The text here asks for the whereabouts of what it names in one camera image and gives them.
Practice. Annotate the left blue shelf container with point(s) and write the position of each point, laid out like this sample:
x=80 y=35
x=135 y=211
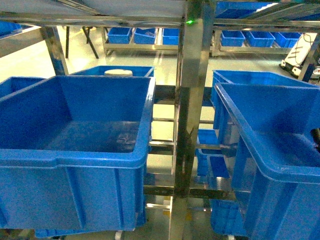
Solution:
x=73 y=153

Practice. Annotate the blue shelf container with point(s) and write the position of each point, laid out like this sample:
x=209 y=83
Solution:
x=267 y=136
x=73 y=153

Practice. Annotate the right blue shelf container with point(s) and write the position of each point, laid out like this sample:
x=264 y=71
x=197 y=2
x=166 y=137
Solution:
x=267 y=136

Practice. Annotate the white round lid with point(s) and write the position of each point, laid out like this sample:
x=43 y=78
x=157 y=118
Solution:
x=118 y=73

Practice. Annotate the stainless steel shelf post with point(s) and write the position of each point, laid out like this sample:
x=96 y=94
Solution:
x=192 y=63

